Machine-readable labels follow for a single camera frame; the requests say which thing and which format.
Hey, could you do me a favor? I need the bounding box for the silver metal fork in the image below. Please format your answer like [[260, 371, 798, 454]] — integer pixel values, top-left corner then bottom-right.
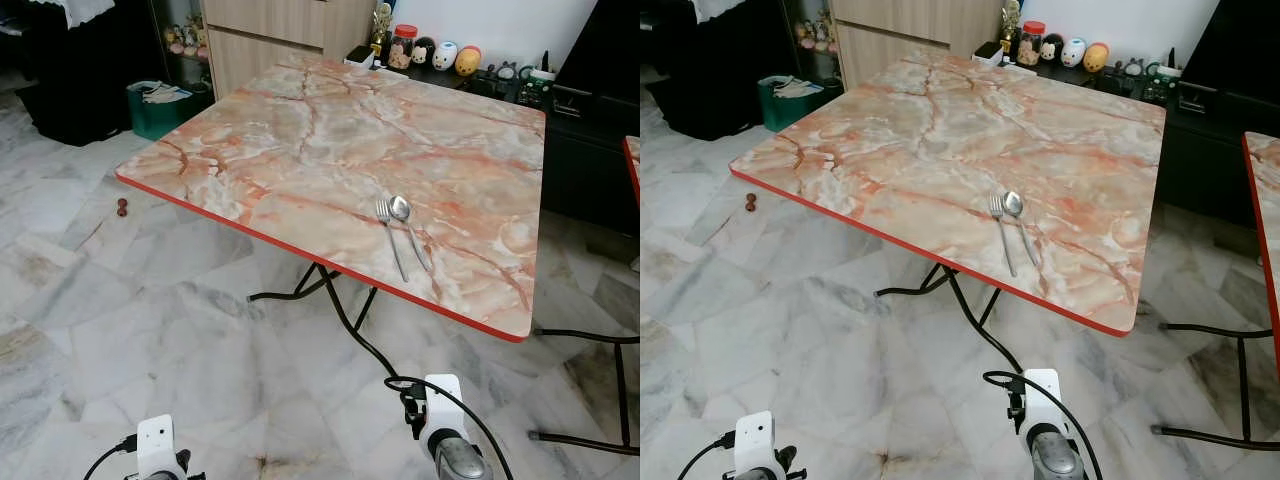
[[376, 199, 410, 284], [989, 195, 1019, 279]]

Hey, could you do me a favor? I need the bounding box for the silver metal spoon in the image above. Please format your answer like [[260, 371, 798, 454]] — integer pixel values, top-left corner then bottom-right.
[[1002, 190, 1042, 268], [389, 195, 434, 274]]

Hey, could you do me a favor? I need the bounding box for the marble pattern folding table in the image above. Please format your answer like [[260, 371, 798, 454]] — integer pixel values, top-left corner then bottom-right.
[[528, 135, 641, 457], [1150, 130, 1280, 452], [115, 52, 548, 379], [728, 48, 1168, 374]]

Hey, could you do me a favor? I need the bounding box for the green storage bin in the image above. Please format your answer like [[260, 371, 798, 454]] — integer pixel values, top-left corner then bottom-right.
[[127, 80, 197, 142], [757, 75, 827, 134]]

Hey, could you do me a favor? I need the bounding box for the red lidded snack jar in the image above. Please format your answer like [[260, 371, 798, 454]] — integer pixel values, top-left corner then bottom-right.
[[388, 25, 418, 71], [1015, 20, 1046, 66]]

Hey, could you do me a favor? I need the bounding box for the gold trophy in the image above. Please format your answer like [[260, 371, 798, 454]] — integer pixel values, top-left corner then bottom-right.
[[1000, 0, 1023, 61], [370, 2, 393, 67]]

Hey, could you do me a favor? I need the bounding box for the light wooden cabinet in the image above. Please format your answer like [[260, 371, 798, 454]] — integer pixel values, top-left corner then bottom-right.
[[200, 0, 377, 101], [830, 0, 1006, 91]]

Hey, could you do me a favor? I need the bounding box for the large black furniture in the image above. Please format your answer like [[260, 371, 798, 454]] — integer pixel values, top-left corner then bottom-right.
[[640, 0, 791, 142], [0, 0, 161, 148]]

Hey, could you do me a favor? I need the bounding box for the black television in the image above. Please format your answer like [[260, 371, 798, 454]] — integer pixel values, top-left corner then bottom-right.
[[1184, 0, 1280, 111], [556, 0, 641, 113]]

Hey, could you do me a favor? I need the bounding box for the dark shelf with figurines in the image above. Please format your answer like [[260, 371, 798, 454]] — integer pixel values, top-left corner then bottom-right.
[[780, 0, 841, 87], [150, 0, 213, 97]]

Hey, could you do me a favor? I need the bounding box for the white lace cloth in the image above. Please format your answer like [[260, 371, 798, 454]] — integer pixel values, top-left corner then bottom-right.
[[690, 0, 750, 24], [30, 0, 119, 29]]

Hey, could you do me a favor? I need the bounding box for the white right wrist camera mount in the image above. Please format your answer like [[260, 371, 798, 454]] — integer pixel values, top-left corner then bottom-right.
[[418, 375, 466, 451], [1018, 369, 1066, 446]]

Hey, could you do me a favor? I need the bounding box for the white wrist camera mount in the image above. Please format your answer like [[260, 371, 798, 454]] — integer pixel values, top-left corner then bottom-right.
[[418, 375, 466, 451], [1018, 369, 1066, 446], [735, 410, 776, 480], [136, 415, 177, 480]]

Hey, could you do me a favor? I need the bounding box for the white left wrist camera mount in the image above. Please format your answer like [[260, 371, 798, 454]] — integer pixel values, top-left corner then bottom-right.
[[735, 410, 776, 480], [136, 415, 177, 480]]

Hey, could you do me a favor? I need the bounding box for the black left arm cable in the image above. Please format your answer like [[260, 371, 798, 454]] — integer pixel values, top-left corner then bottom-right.
[[82, 434, 139, 480], [678, 430, 738, 480]]

